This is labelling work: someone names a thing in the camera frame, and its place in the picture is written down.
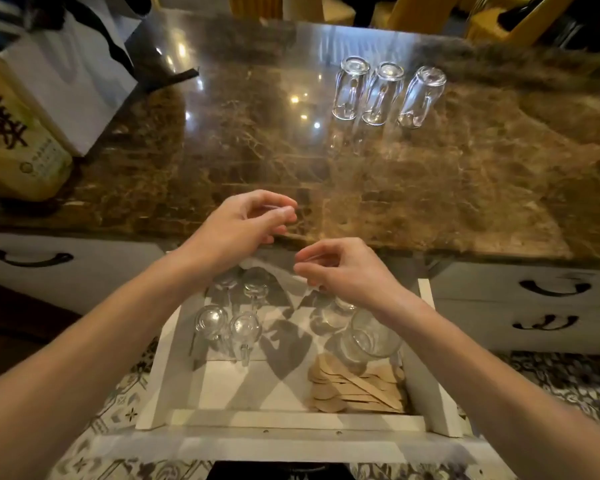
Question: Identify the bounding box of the white paper bag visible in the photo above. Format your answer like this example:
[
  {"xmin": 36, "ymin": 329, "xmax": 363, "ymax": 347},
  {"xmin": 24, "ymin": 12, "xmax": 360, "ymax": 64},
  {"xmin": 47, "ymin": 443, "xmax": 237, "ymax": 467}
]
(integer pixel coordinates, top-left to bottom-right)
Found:
[{"xmin": 0, "ymin": 7, "xmax": 139, "ymax": 157}]

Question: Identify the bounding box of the person's right hand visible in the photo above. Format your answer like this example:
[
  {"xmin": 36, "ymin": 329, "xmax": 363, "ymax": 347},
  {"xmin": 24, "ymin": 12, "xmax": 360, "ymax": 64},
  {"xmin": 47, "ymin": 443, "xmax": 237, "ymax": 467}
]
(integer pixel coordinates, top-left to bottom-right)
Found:
[{"xmin": 293, "ymin": 238, "xmax": 407, "ymax": 319}]

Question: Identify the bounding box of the small clear glass mug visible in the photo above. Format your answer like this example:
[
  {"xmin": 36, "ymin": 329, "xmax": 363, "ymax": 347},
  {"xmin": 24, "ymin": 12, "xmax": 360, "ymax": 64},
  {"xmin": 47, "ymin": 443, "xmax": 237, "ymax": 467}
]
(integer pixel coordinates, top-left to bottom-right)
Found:
[
  {"xmin": 397, "ymin": 66, "xmax": 447, "ymax": 129},
  {"xmin": 242, "ymin": 268, "xmax": 272, "ymax": 301},
  {"xmin": 361, "ymin": 62, "xmax": 405, "ymax": 127},
  {"xmin": 331, "ymin": 56, "xmax": 371, "ymax": 121},
  {"xmin": 229, "ymin": 312, "xmax": 264, "ymax": 368},
  {"xmin": 194, "ymin": 305, "xmax": 229, "ymax": 345},
  {"xmin": 212, "ymin": 270, "xmax": 241, "ymax": 296}
]

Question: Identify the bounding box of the black curved drawer handle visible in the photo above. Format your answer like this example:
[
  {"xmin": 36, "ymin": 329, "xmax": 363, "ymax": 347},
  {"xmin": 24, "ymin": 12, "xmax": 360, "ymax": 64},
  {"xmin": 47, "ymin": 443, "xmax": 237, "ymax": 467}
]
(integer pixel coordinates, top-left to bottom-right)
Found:
[
  {"xmin": 518, "ymin": 279, "xmax": 592, "ymax": 297},
  {"xmin": 0, "ymin": 248, "xmax": 75, "ymax": 268},
  {"xmin": 512, "ymin": 314, "xmax": 580, "ymax": 332}
]

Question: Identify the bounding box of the person's right forearm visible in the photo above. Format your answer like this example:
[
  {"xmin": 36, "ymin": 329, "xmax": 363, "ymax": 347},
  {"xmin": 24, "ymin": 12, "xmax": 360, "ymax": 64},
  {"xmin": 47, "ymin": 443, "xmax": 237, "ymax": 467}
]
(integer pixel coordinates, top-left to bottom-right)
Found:
[{"xmin": 380, "ymin": 287, "xmax": 600, "ymax": 480}]

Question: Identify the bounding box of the person's left forearm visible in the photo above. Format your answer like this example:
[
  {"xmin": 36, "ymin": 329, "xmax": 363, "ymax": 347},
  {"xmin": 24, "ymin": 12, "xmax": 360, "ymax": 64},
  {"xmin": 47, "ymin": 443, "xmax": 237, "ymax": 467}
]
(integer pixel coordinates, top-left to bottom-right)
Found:
[{"xmin": 0, "ymin": 234, "xmax": 218, "ymax": 480}]

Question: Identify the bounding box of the white open drawer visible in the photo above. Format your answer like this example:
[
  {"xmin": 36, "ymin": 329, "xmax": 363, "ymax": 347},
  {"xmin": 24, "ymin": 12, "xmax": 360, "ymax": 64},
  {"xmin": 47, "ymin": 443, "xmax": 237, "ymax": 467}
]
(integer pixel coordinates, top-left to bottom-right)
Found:
[{"xmin": 91, "ymin": 250, "xmax": 487, "ymax": 466}]

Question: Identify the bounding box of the pile of wooden spoons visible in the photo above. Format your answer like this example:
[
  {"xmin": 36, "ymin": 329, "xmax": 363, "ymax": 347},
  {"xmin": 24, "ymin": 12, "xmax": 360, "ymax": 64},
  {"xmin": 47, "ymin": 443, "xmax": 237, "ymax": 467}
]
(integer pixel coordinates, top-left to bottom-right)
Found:
[{"xmin": 307, "ymin": 352, "xmax": 409, "ymax": 415}]

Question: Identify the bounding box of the clear plastic film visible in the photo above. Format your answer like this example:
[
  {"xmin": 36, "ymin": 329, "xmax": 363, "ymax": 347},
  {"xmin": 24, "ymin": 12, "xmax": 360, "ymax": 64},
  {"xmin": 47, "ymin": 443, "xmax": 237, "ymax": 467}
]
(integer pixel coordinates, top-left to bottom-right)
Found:
[{"xmin": 239, "ymin": 205, "xmax": 332, "ymax": 303}]

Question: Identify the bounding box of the yellow wooden chair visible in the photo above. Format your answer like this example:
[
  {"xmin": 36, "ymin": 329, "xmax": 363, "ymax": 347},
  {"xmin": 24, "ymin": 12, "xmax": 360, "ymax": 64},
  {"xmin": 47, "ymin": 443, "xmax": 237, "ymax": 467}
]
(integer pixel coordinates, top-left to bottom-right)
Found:
[
  {"xmin": 372, "ymin": 0, "xmax": 481, "ymax": 36},
  {"xmin": 229, "ymin": 0, "xmax": 357, "ymax": 26}
]

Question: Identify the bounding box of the large clear glass cup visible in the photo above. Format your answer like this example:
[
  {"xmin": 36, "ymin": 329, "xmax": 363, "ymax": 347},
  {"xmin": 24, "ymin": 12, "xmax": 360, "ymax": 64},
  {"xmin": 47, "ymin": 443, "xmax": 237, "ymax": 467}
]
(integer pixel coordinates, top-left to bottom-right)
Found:
[
  {"xmin": 311, "ymin": 294, "xmax": 360, "ymax": 336},
  {"xmin": 339, "ymin": 309, "xmax": 404, "ymax": 368}
]

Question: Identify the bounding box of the person's left hand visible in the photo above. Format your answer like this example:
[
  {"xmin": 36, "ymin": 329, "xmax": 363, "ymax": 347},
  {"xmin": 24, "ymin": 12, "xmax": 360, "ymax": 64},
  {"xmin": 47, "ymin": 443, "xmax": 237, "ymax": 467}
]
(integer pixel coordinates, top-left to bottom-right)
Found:
[{"xmin": 191, "ymin": 190, "xmax": 299, "ymax": 284}]

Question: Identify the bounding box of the yellow printed bag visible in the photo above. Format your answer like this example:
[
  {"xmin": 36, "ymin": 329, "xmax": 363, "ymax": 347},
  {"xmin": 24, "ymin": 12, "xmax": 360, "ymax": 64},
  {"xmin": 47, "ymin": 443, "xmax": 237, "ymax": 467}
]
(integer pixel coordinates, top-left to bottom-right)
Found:
[{"xmin": 0, "ymin": 51, "xmax": 75, "ymax": 203}]

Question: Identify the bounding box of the white closed drawer front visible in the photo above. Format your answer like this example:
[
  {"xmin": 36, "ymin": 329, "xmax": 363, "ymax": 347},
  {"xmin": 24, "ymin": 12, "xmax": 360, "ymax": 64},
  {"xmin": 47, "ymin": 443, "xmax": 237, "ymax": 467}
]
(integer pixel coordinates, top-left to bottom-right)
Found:
[
  {"xmin": 0, "ymin": 232, "xmax": 167, "ymax": 316},
  {"xmin": 434, "ymin": 299, "xmax": 600, "ymax": 356},
  {"xmin": 429, "ymin": 262, "xmax": 600, "ymax": 309}
]

